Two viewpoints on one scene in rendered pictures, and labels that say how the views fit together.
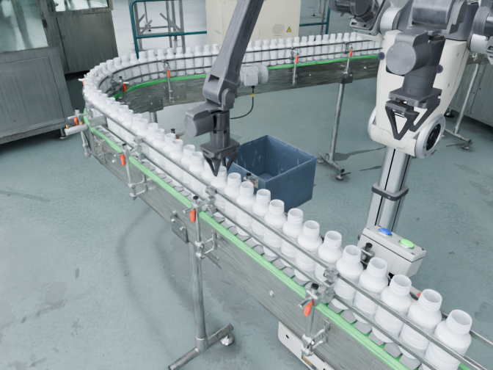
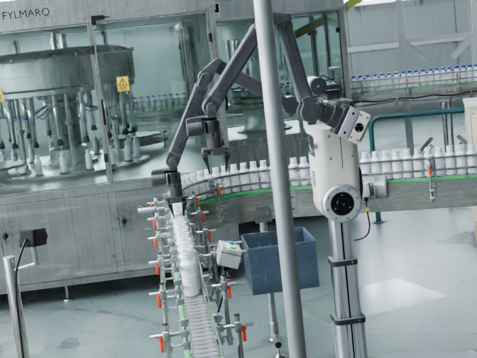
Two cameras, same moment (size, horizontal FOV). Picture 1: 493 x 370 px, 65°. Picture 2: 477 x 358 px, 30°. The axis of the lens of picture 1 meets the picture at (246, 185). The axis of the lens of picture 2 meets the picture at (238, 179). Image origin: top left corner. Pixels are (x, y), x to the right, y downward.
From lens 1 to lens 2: 3.06 m
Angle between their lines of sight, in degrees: 41
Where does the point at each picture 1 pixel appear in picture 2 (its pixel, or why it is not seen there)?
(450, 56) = (320, 138)
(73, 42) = not seen: hidden behind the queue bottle
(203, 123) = (157, 177)
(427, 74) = (209, 137)
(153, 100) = (260, 210)
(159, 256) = not seen: outside the picture
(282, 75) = (418, 191)
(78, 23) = (304, 150)
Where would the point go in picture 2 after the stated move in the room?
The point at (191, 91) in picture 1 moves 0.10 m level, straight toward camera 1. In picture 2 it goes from (303, 203) to (297, 207)
